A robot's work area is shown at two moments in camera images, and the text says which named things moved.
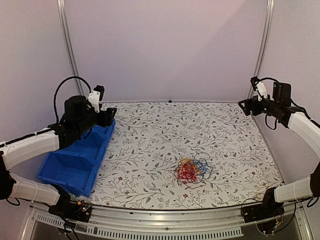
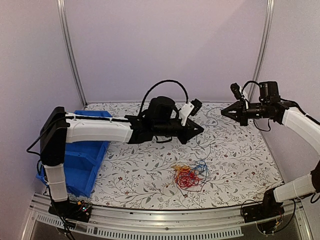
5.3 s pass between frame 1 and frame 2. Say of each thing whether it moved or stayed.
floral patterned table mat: stayed
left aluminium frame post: stayed
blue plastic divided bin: stayed
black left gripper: moved
